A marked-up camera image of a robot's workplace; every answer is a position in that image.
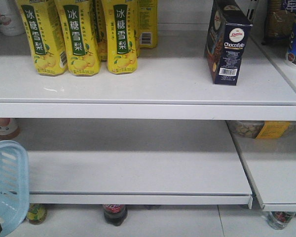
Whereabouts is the chocolate cookie box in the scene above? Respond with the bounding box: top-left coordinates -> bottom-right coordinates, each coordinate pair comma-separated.
204,0 -> 253,85

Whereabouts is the light blue plastic basket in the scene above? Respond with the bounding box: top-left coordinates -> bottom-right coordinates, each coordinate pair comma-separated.
0,140 -> 30,237

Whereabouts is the white store shelving unit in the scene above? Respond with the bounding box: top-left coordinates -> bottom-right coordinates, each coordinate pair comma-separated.
0,0 -> 296,207

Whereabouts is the dark cola bottle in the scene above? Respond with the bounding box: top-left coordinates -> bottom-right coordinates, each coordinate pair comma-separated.
102,204 -> 128,226

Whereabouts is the yellow pear drink bottle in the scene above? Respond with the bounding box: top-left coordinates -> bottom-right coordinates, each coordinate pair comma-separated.
16,0 -> 67,76
55,0 -> 101,77
138,0 -> 158,48
102,0 -> 138,75

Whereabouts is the yellow label snack tub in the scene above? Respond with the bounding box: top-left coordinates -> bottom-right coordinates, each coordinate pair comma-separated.
227,120 -> 296,139

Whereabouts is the peach drink bottle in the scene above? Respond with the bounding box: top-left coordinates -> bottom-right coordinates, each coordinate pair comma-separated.
0,118 -> 20,140

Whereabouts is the green label jar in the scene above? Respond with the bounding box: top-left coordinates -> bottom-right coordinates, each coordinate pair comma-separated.
26,203 -> 47,225

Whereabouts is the brown cracker pack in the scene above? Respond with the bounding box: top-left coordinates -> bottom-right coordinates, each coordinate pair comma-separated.
263,0 -> 294,45

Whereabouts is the clear glass jar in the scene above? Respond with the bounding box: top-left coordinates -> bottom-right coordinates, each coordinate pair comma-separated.
267,211 -> 296,230

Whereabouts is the white pink drink bottle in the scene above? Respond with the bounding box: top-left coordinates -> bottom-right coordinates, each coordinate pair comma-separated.
0,0 -> 25,37

